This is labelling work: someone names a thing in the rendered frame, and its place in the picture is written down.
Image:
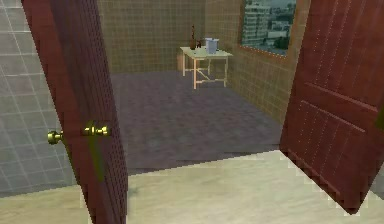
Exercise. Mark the small dark brown object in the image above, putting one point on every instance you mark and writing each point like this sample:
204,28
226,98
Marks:
199,43

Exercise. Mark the pale blue bucket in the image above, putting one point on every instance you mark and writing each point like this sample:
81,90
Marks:
211,45

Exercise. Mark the dark red panelled door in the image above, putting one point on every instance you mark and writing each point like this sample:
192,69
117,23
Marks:
336,100

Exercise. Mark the pale wooden table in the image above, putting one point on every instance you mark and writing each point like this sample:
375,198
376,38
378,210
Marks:
203,54

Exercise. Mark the dark brown bottle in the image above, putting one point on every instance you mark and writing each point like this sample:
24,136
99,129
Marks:
192,38

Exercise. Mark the dark red room door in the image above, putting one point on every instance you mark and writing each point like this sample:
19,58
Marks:
76,66

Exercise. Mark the window with city view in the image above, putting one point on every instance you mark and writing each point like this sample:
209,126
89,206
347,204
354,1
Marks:
266,25

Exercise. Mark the brass door knob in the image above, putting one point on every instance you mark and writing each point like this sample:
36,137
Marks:
54,137
96,130

